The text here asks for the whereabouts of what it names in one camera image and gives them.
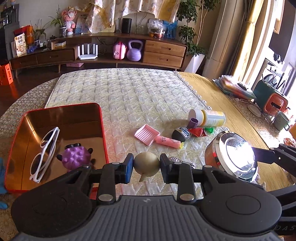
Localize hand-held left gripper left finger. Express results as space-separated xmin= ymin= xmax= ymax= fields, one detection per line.
xmin=57 ymin=153 xmax=134 ymax=205

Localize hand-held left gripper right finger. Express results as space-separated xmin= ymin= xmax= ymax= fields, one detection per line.
xmin=159 ymin=153 xmax=234 ymax=202

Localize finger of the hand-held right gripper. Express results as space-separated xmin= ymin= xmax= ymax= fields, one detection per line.
xmin=251 ymin=177 xmax=296 ymax=205
xmin=251 ymin=144 xmax=296 ymax=167

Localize metal nail clipper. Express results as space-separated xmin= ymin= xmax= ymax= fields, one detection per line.
xmin=168 ymin=156 xmax=195 ymax=168

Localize beige garlic-shaped ball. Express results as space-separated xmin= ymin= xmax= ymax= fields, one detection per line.
xmin=134 ymin=152 xmax=161 ymax=182

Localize pink tube yellow tip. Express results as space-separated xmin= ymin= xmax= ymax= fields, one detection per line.
xmin=156 ymin=136 xmax=184 ymax=149

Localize pink ribbed toy dustpan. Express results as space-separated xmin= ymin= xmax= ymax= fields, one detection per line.
xmin=134 ymin=124 xmax=161 ymax=146

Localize round chrome lidded tin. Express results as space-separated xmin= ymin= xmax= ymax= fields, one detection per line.
xmin=205 ymin=131 xmax=258 ymax=182

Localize white bottle yellow label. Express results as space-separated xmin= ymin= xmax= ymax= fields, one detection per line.
xmin=188 ymin=108 xmax=226 ymax=128

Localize red metal tin tray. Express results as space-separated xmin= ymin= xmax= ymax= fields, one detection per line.
xmin=4 ymin=103 xmax=110 ymax=194

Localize green mug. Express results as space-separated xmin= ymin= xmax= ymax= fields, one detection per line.
xmin=274 ymin=111 xmax=290 ymax=131

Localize black egg-shaped container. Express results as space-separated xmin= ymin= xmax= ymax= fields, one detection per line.
xmin=171 ymin=126 xmax=192 ymax=143

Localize purple bumpy toy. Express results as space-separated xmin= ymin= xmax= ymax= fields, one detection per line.
xmin=57 ymin=144 xmax=96 ymax=172

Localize round beige coaster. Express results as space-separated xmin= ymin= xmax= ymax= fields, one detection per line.
xmin=247 ymin=104 xmax=262 ymax=115

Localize green orange storage case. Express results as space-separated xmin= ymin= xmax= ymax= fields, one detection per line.
xmin=253 ymin=80 xmax=289 ymax=118

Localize yellow woven table cloth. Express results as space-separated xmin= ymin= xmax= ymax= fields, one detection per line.
xmin=177 ymin=71 xmax=296 ymax=193

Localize potted tree white pot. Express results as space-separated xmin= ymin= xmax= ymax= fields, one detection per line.
xmin=177 ymin=0 xmax=208 ymax=73

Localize purple kettlebell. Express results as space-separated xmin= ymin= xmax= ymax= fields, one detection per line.
xmin=126 ymin=40 xmax=142 ymax=62

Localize wooden tv cabinet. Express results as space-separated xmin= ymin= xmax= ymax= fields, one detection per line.
xmin=9 ymin=32 xmax=188 ymax=78

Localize pink toy case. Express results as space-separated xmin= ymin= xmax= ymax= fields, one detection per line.
xmin=113 ymin=42 xmax=127 ymax=60

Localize white wifi router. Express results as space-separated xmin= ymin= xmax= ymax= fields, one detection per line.
xmin=77 ymin=44 xmax=99 ymax=60

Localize gold lace tablecloth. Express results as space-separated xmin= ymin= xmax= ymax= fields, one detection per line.
xmin=0 ymin=76 xmax=61 ymax=241

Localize blue rubber gloves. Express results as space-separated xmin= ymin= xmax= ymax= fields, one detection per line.
xmin=0 ymin=158 xmax=8 ymax=209

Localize beige curtain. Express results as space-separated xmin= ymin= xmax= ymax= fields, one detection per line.
xmin=201 ymin=0 xmax=278 ymax=86

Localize clear plastic food bag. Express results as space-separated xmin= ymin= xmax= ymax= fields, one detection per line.
xmin=147 ymin=20 xmax=167 ymax=39

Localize blue printed box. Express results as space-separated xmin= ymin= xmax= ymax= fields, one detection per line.
xmin=163 ymin=20 xmax=178 ymax=39

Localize small white yellow box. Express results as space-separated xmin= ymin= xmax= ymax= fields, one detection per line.
xmin=51 ymin=41 xmax=67 ymax=50

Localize black cylinder speaker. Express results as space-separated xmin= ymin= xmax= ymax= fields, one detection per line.
xmin=121 ymin=18 xmax=132 ymax=33

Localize plant in patterned pot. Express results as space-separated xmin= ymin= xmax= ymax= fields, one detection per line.
xmin=50 ymin=9 xmax=67 ymax=37

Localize orange cardboard box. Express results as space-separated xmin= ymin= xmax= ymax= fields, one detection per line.
xmin=0 ymin=64 xmax=13 ymax=86

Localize pink doll bouquet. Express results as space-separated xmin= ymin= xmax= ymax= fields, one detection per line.
xmin=61 ymin=7 xmax=78 ymax=35

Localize floral hanging cloth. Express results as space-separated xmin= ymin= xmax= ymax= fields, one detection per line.
xmin=89 ymin=0 xmax=181 ymax=33

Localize white orange snack bag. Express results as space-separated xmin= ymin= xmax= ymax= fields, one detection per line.
xmin=14 ymin=34 xmax=28 ymax=57

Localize red gift bag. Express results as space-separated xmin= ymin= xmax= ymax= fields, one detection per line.
xmin=14 ymin=25 xmax=34 ymax=44

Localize dark tall cabinet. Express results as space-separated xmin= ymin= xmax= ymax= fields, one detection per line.
xmin=0 ymin=3 xmax=20 ymax=65

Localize white frame sunglasses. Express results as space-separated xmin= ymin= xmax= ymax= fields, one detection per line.
xmin=30 ymin=127 xmax=60 ymax=183

